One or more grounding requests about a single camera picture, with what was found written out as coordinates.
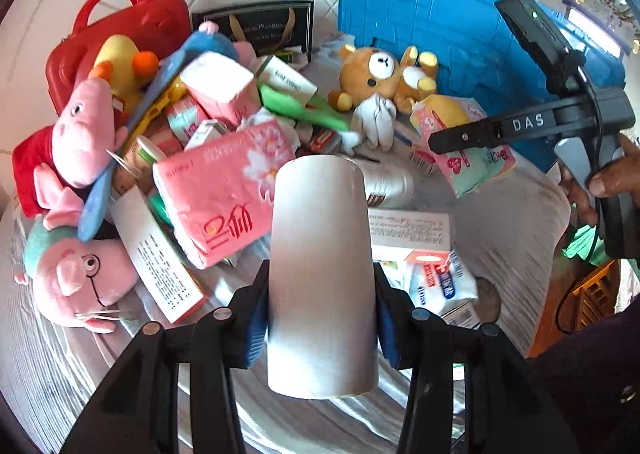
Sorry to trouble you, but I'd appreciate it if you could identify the pink pig plush green shirt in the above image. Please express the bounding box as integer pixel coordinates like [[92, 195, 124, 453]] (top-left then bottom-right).
[[14, 219, 138, 334]]

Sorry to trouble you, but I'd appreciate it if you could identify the white cylindrical cup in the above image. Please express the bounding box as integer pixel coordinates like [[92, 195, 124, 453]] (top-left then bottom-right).
[[267, 155, 378, 400]]

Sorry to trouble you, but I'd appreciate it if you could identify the large pink tissue pack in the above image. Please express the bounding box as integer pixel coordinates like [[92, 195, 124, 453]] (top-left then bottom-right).
[[153, 119, 295, 270]]

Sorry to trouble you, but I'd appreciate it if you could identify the pink pig plush red dress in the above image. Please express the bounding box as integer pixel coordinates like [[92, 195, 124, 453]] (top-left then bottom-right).
[[11, 77, 128, 227]]

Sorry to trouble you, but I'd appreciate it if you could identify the blue foam boomerang toy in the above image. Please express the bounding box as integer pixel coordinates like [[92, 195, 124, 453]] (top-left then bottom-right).
[[77, 31, 241, 242]]

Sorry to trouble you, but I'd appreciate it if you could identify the person's right hand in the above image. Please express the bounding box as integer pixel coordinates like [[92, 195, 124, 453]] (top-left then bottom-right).
[[560, 133, 640, 227]]

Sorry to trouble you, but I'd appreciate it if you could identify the pastel sanitary pad pack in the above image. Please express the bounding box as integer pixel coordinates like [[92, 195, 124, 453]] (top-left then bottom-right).
[[409, 94, 518, 200]]

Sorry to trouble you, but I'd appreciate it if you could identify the white plush rabbit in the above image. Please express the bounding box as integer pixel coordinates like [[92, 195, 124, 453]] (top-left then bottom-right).
[[350, 94, 397, 152]]

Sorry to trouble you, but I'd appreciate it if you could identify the white box with text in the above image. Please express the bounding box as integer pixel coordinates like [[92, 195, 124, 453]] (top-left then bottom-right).
[[111, 187, 205, 324]]

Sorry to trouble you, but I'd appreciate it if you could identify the brown teddy bear plush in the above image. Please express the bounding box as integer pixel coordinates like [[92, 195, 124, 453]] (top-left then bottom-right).
[[328, 45, 439, 114]]

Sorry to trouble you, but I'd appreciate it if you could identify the white medicine box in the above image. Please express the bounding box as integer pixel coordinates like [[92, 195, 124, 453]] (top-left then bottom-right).
[[368, 208, 451, 265]]

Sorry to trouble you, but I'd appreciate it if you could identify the blue white tissue pack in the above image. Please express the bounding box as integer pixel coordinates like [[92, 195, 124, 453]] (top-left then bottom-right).
[[402, 249, 478, 318]]

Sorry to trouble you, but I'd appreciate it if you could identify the green plastic toy stick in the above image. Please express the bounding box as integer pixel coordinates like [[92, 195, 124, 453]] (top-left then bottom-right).
[[258, 83, 350, 131]]

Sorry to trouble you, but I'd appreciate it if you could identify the black gift bag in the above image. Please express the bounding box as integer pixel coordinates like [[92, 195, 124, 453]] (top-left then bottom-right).
[[191, 0, 314, 63]]

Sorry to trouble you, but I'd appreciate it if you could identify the white pink tissue pack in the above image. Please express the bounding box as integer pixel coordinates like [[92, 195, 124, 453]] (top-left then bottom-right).
[[180, 51, 262, 127]]

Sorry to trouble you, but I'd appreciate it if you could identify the red plastic carry case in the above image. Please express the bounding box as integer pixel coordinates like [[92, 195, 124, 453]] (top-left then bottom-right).
[[46, 0, 192, 113]]

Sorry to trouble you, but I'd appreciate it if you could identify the yellow duck plush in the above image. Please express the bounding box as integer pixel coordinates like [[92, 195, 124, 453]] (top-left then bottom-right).
[[89, 34, 160, 114]]

